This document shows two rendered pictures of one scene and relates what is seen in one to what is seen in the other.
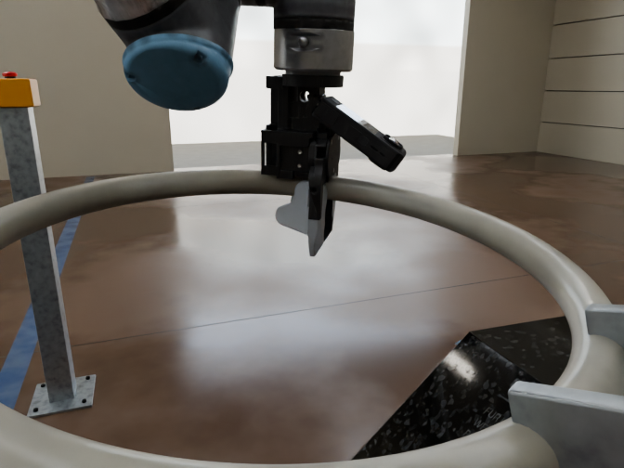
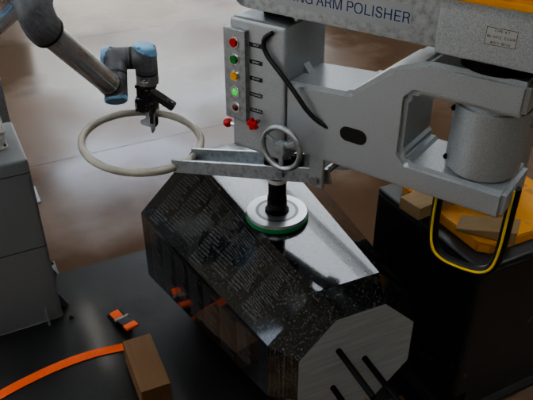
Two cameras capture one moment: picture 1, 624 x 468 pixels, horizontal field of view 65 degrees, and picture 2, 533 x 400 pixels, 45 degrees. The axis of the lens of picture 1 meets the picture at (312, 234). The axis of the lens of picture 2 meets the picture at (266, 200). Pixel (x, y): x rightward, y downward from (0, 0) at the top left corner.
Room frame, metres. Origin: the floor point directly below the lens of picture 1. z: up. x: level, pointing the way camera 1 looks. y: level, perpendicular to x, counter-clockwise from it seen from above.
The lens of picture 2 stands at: (-1.93, -0.17, 2.09)
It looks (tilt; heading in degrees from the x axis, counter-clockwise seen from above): 33 degrees down; 353
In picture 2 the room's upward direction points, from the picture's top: straight up
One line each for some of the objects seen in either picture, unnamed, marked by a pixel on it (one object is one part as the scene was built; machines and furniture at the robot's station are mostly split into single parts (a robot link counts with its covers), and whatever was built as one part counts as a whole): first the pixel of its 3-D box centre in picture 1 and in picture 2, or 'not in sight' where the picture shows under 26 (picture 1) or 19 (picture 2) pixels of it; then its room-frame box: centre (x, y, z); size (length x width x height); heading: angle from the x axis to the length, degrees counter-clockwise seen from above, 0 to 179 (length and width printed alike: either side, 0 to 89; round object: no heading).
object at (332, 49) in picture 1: (312, 54); (147, 78); (0.59, 0.00, 1.09); 0.10 x 0.09 x 0.05; 166
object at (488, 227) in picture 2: not in sight; (488, 225); (-0.20, -1.17, 0.80); 0.20 x 0.10 x 0.05; 56
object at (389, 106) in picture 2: not in sight; (389, 122); (-0.35, -0.72, 1.30); 0.74 x 0.23 x 0.49; 47
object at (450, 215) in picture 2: not in sight; (488, 199); (0.02, -1.28, 0.76); 0.49 x 0.49 x 0.05; 19
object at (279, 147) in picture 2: not in sight; (287, 144); (-0.24, -0.45, 1.20); 0.15 x 0.10 x 0.15; 47
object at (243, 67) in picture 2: not in sight; (237, 74); (-0.11, -0.31, 1.37); 0.08 x 0.03 x 0.28; 47
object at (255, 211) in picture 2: not in sight; (277, 211); (-0.07, -0.44, 0.84); 0.21 x 0.21 x 0.01
